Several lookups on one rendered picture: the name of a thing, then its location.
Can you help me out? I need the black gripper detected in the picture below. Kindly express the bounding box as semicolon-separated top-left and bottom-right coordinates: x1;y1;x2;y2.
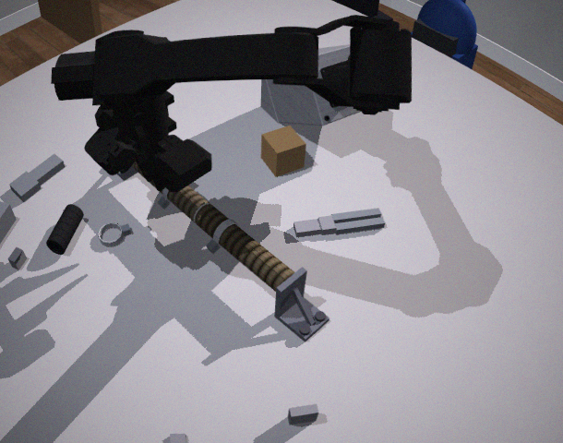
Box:
95;91;212;192

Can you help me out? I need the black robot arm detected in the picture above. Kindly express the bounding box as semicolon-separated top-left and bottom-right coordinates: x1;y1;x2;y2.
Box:
51;15;412;175

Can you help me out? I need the brown cube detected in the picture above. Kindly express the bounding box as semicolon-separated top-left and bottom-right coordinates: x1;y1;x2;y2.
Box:
261;126;306;177

